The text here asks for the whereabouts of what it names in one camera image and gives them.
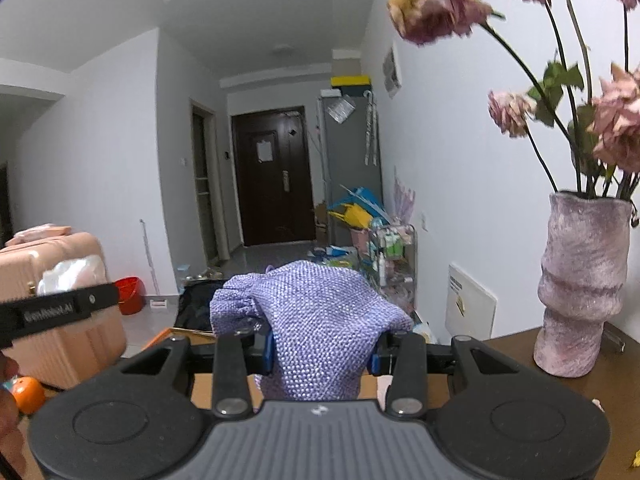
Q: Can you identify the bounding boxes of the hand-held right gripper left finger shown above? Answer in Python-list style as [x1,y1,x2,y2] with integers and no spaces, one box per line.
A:
[117,329,275,420]

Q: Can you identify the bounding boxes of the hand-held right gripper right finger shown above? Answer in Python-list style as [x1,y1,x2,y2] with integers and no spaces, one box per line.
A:
[369,330,524,420]

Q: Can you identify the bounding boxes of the red cardboard box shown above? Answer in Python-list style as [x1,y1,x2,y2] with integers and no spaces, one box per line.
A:
[142,326,454,411]

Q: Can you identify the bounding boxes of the purple drawstring pouch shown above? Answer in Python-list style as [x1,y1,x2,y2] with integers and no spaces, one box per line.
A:
[209,260,415,402]

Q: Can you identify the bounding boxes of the person's left hand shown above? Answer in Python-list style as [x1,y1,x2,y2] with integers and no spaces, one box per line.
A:
[0,351,27,480]

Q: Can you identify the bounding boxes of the pink ribbed suitcase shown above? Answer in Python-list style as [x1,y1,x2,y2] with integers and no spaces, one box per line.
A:
[0,225,127,391]

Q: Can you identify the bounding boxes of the black floor bag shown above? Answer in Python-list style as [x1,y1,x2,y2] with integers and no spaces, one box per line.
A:
[176,280,236,334]

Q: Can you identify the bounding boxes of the red bucket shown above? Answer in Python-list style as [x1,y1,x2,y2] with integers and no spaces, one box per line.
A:
[115,276,146,316]

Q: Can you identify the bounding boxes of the orange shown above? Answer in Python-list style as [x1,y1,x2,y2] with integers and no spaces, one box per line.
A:
[11,376,47,416]

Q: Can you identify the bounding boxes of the white mop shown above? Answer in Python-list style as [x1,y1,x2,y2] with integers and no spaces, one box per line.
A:
[139,218,169,309]

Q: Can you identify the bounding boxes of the brown cardboard box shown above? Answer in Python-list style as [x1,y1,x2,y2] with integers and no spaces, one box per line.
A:
[314,202,331,244]

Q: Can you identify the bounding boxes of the blue and yellow bags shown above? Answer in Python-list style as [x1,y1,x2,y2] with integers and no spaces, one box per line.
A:
[327,186,394,231]

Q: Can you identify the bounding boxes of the side doorway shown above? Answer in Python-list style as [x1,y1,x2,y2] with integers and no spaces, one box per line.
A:
[190,100,221,264]

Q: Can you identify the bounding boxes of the dark wooden door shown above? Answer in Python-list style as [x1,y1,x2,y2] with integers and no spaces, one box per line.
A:
[231,106,314,247]

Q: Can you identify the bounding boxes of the mauve ceramic vase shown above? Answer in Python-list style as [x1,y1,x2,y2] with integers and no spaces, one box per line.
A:
[533,191,634,379]

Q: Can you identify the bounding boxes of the grey fridge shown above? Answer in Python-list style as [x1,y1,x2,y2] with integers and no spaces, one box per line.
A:
[316,91,384,241]

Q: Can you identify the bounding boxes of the folded umbrella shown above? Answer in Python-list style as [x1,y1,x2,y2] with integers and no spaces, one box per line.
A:
[363,90,379,166]

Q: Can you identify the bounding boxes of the yellow and black box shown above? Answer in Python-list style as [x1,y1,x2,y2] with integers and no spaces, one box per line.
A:
[330,74,372,89]

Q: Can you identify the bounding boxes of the dried pink rose bouquet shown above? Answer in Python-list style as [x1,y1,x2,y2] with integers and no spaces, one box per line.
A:
[387,0,640,201]

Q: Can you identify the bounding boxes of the wire storage cart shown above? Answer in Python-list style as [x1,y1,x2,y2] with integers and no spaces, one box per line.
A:
[367,224,417,311]

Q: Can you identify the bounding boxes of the wall electric panel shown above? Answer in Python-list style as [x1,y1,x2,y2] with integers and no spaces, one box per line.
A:
[382,44,404,99]

